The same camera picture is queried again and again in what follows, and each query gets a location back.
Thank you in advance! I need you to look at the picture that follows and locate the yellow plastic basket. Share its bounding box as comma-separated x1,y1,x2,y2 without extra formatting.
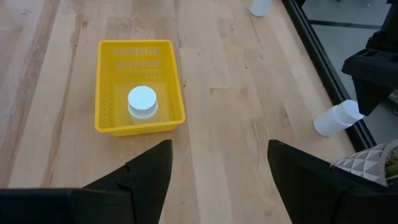
94,39,187,138

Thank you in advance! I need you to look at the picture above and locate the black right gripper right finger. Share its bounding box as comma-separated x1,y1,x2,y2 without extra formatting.
266,139,398,224

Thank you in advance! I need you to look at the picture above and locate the black aluminium table frame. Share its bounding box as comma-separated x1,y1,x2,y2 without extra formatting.
281,0,377,152

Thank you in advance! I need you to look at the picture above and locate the white grey triangle-pattern planter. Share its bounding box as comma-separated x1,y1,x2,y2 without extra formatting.
330,139,398,187

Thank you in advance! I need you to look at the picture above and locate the green succulent plant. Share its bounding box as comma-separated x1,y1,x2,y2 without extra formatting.
384,155,398,180

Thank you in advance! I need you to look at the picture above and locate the white pill bottle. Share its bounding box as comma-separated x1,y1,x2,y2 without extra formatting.
127,85,159,125
249,0,273,17
313,99,364,138

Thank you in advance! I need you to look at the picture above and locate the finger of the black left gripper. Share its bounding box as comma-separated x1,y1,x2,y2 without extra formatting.
352,77,392,116

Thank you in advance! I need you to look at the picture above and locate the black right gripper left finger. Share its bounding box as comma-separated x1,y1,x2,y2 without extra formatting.
83,139,174,224

